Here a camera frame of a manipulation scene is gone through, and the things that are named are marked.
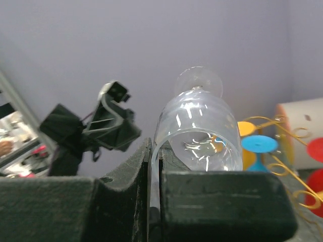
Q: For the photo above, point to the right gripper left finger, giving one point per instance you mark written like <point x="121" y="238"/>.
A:
<point x="74" y="208"/>

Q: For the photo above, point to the white cylindrical container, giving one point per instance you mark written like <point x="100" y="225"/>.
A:
<point x="301" y="123"/>

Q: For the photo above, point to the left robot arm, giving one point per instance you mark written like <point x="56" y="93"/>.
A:
<point x="66" y="129"/>

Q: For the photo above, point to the clear wine glass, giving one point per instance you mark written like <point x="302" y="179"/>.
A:
<point x="198" y="127"/>

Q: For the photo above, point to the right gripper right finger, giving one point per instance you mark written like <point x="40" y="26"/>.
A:
<point x="222" y="205"/>

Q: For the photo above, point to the red plastic wine glass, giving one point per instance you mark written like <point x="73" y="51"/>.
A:
<point x="314" y="181"/>

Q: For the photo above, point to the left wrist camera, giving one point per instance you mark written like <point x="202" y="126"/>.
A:
<point x="111" y="95"/>

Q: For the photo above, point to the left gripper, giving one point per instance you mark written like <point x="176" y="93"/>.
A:
<point x="111" y="127"/>

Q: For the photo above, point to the gold wire wine glass rack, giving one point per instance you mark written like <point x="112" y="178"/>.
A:
<point x="294" y="180"/>

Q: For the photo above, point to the blue plastic wine glass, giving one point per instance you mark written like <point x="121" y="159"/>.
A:
<point x="258" y="145"/>

